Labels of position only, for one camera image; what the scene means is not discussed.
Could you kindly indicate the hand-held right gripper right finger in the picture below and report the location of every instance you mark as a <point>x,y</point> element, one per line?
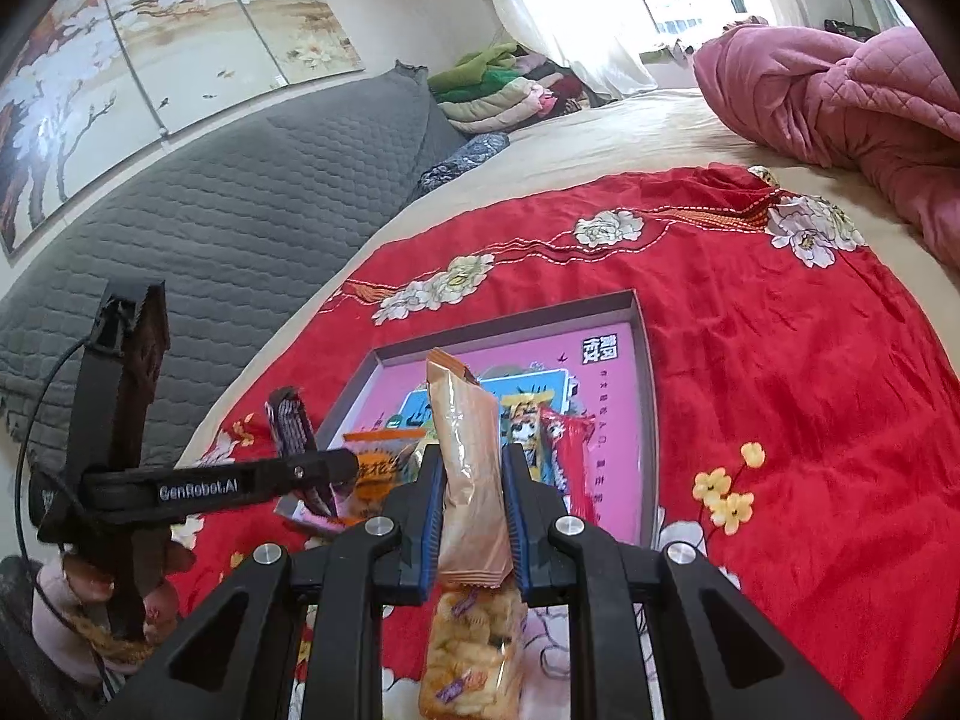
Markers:
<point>517,521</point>

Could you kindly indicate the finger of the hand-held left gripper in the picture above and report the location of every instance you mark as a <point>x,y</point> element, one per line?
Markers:
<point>307,471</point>

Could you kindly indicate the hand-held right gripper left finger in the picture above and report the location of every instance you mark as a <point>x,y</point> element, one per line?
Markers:
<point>431,521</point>

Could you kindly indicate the dark brown chocolate bar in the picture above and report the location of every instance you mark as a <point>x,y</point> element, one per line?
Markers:
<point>292,424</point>

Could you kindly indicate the tan rice cracker packet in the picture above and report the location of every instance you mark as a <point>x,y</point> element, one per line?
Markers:
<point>469,480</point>

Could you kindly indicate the orange and green snack packet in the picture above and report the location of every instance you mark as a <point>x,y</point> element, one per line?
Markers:
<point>379,476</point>

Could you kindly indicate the red snack packet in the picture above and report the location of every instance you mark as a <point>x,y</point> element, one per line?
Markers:
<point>574,457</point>

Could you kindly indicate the shallow box with pink inside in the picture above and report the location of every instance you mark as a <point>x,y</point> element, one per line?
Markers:
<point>607,405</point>

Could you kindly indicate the person's left forearm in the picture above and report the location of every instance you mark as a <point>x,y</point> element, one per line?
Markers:
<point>52,615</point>

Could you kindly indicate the person's left hand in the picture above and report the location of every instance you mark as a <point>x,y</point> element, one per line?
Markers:
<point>163,604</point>

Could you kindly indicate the yellow bread packet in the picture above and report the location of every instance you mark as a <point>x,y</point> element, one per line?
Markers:
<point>525,427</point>

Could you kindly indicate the grey quilted headboard cover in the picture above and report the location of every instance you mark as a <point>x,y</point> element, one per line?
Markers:
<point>247,187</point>

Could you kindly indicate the red floral cloth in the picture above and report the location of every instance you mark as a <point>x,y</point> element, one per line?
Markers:
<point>787,390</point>

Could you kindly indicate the dark patterned pillow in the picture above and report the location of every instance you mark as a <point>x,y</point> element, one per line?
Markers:
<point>465,157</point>

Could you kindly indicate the beige bed sheet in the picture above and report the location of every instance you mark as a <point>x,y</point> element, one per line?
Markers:
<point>600,135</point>

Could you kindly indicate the stack of folded clothes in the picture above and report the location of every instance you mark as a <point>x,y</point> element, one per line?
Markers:
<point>502,90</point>

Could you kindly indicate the white curtain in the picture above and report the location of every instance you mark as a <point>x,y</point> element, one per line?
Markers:
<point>555,7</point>

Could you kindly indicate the pink quilt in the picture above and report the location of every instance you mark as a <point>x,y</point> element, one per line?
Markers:
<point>810,90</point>

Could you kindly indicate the floral wall painting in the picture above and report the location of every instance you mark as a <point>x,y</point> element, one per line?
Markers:
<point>150,67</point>

